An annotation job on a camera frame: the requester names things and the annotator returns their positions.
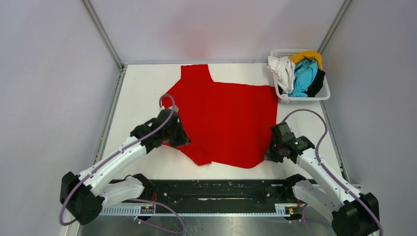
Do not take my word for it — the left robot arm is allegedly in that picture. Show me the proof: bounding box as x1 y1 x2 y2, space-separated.
59 106 191 226

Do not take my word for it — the teal t-shirt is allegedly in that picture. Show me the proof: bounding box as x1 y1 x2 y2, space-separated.
289 59 318 97

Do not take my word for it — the black t-shirt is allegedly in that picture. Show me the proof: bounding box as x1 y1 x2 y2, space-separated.
304 69 326 97

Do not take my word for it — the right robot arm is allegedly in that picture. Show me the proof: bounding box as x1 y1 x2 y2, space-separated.
265 122 382 236

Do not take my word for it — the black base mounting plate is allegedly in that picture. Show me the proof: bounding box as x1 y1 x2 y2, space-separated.
130 174 322 215

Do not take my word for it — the white plastic laundry basket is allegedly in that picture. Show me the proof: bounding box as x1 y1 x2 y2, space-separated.
270 49 330 105

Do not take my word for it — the red t-shirt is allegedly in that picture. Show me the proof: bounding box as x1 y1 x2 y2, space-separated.
162 64 278 169

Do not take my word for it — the white t-shirt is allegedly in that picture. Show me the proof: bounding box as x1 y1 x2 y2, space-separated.
267 56 296 96

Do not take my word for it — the purple cable under base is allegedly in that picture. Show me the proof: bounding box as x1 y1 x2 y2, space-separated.
130 199 186 235

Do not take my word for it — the yellow t-shirt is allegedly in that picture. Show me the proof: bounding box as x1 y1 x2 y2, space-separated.
289 50 324 71

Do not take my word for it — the aluminium frame rail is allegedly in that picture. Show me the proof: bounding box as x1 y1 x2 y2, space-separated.
70 184 367 218

